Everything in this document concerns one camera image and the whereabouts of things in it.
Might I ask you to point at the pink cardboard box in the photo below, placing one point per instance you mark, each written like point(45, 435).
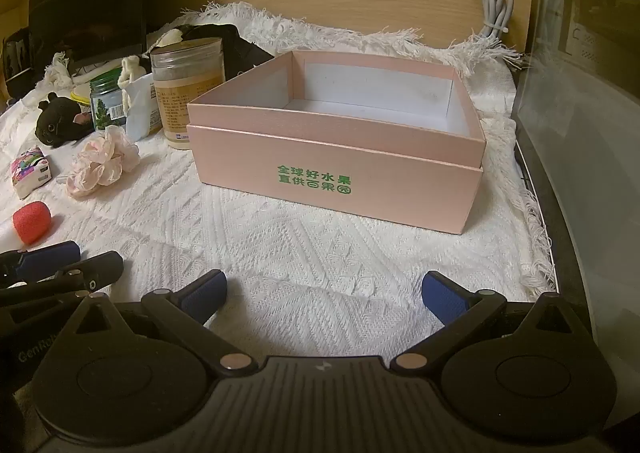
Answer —
point(325, 153)

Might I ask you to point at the black plush with cream paws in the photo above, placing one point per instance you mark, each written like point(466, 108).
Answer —
point(240, 50)

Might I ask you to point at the white soft packet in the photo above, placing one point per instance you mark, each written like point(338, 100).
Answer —
point(137, 108)

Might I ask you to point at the small black plush toy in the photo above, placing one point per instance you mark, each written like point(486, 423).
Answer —
point(55, 120)

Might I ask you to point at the white fringed blanket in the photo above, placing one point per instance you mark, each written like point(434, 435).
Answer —
point(250, 243)

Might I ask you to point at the dark framed object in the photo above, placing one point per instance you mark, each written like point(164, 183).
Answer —
point(17, 55)

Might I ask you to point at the dark glass computer case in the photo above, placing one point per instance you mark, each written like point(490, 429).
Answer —
point(590, 133)

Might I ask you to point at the colourful tissue packet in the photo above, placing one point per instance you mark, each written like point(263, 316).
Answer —
point(31, 173)

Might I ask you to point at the clear jar with brown lid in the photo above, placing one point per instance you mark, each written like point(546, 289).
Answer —
point(185, 98)

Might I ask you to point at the pink fabric scrunchie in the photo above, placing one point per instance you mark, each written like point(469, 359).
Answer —
point(100, 158)

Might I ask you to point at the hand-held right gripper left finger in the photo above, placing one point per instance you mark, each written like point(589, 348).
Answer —
point(210, 289)

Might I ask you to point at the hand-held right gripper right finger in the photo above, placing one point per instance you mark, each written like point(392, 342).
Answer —
point(441, 291)

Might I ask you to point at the glass jar with green lid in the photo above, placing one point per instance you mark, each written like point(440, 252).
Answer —
point(106, 105)

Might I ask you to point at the yellow soft pad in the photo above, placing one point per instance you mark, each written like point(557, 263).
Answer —
point(80, 95)

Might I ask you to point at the red sponge ball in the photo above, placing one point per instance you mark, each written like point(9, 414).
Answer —
point(32, 222)

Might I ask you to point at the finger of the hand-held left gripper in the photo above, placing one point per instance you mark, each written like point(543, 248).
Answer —
point(100, 267)
point(50, 255)

